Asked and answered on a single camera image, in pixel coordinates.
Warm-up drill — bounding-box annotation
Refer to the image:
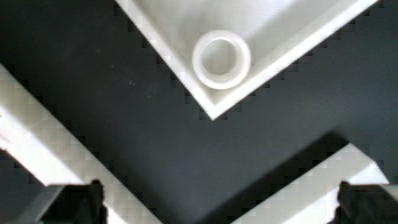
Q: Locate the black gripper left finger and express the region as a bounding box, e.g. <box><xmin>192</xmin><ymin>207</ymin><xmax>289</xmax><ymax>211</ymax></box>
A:
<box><xmin>16</xmin><ymin>180</ymin><xmax>108</xmax><ymax>224</ymax></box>

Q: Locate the white square tabletop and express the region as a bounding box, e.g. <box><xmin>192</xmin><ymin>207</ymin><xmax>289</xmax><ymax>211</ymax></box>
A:
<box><xmin>115</xmin><ymin>0</ymin><xmax>378</xmax><ymax>118</ymax></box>

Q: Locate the white obstacle fence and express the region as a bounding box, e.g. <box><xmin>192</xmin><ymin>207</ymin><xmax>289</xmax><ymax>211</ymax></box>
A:
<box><xmin>0</xmin><ymin>65</ymin><xmax>398</xmax><ymax>224</ymax></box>

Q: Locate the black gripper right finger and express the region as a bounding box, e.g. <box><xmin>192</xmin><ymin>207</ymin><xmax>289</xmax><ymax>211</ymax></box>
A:
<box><xmin>330</xmin><ymin>181</ymin><xmax>398</xmax><ymax>224</ymax></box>

